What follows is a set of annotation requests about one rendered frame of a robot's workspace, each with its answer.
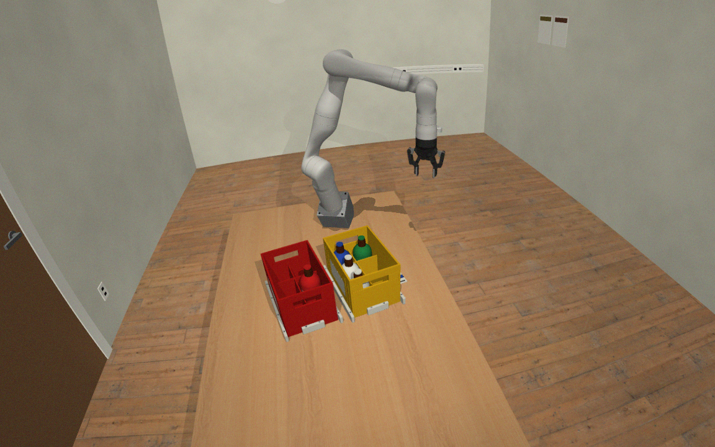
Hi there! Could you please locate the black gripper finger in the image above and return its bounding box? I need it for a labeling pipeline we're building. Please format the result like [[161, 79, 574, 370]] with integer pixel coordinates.
[[407, 147, 423, 176], [427, 150, 445, 178]]

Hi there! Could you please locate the white bottle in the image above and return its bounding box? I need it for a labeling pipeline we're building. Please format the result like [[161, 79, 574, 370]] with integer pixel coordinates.
[[352, 269, 370, 288]]

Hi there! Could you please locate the red crate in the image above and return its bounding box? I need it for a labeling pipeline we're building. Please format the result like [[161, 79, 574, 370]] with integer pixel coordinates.
[[262, 245, 338, 337]]

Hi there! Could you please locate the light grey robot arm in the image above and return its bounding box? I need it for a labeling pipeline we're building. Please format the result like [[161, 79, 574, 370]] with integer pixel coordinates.
[[302, 49, 442, 212]]

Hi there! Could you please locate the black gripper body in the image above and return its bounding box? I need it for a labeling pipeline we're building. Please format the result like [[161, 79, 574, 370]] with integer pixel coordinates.
[[414, 138, 438, 161]]

